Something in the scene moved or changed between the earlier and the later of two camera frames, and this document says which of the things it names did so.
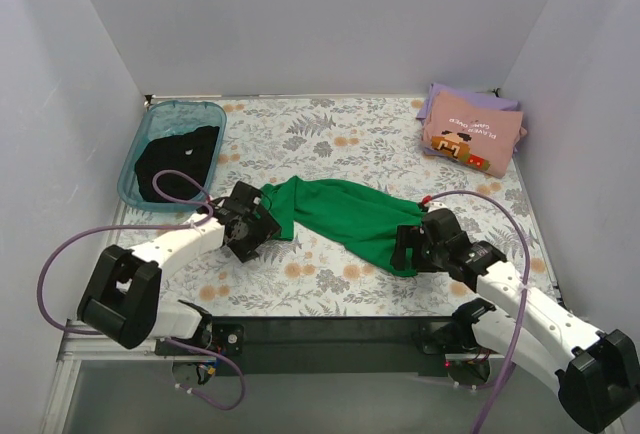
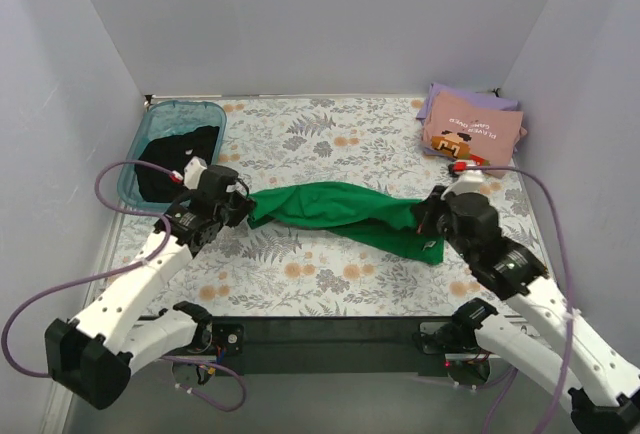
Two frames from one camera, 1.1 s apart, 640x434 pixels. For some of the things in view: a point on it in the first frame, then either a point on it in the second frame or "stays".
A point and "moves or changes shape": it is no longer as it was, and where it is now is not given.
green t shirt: x=343 y=215 moves or changes shape
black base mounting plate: x=319 y=346 stays
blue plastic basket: x=163 y=118 stays
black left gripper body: x=263 y=221 to x=240 y=206
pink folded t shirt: x=472 y=134 stays
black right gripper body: x=413 y=245 to x=430 y=215
